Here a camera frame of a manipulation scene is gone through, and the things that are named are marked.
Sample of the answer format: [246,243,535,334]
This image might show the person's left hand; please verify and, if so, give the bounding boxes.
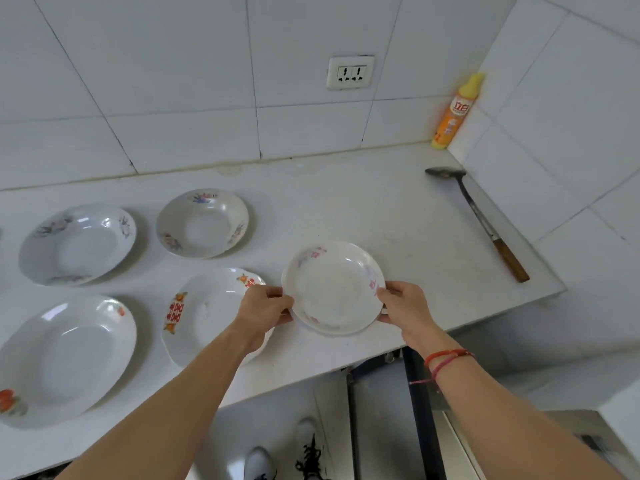
[232,284,296,355]

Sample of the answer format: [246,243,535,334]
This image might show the person's right hand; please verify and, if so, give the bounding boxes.
[375,280,445,353]

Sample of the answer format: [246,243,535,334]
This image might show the scalloped red pattern plate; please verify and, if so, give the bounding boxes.
[161,267,275,369]

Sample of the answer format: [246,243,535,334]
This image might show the small white plate pink flowers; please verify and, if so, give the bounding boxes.
[281,239,387,337]

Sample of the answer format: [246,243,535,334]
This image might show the grey kitchen cabinet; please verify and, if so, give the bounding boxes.
[29,344,451,480]

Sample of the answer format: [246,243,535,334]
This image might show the blue pink flower plate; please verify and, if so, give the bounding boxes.
[155,188,250,260]

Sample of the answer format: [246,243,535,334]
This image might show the grey cabinet door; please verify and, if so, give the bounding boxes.
[345,347,449,480]

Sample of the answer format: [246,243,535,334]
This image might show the small pink flower plate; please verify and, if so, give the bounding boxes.
[18,203,138,287]

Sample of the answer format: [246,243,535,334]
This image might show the large orange flower plate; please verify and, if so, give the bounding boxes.
[0,294,138,430]

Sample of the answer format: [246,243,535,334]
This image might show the person's left forearm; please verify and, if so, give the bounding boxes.
[55,322,252,480]

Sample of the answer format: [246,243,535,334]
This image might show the person's right forearm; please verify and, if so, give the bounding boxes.
[402,328,626,480]

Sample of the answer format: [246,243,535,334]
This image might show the white stone countertop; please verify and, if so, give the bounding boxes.
[0,142,567,480]

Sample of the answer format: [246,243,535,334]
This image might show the white sneaker black laces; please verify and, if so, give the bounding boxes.
[243,446,277,480]
[293,417,327,480]

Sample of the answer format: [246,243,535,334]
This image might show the orange yellow spray bottle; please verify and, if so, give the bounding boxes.
[431,72,486,151]

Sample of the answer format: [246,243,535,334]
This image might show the red string bracelet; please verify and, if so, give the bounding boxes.
[409,348,475,391]

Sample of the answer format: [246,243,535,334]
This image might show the metal spatula wooden handle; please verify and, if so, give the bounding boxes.
[425,166,531,284]

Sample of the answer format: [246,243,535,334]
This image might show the white wall socket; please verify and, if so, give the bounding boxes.
[326,55,376,91]

